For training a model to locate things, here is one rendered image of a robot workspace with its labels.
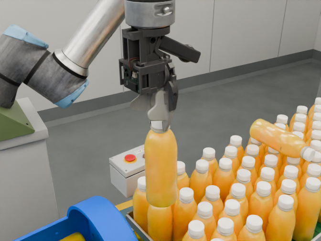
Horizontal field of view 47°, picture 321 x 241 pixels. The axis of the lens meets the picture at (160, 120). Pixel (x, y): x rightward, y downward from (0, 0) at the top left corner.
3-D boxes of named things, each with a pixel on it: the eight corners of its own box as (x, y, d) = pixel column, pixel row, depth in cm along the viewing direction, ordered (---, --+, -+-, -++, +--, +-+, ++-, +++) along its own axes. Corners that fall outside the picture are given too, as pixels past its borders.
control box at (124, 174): (110, 182, 122) (108, 157, 117) (158, 161, 133) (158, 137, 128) (126, 198, 115) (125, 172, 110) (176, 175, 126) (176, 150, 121)
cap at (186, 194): (176, 196, 103) (176, 191, 102) (188, 191, 104) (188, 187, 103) (183, 204, 99) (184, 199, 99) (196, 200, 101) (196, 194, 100)
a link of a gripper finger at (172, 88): (158, 109, 73) (153, 66, 71) (165, 106, 74) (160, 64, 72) (173, 113, 70) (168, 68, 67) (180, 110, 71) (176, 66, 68)
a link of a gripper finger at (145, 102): (125, 122, 78) (127, 84, 72) (147, 115, 81) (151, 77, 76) (133, 129, 76) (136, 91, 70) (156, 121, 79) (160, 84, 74)
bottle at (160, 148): (173, 209, 82) (173, 136, 73) (143, 203, 83) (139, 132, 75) (179, 190, 88) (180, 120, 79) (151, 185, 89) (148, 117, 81)
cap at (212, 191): (219, 191, 104) (219, 187, 103) (219, 201, 101) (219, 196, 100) (205, 191, 105) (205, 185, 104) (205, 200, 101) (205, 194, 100)
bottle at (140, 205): (138, 244, 111) (136, 196, 102) (131, 228, 117) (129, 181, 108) (160, 237, 113) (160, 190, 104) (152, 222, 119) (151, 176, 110)
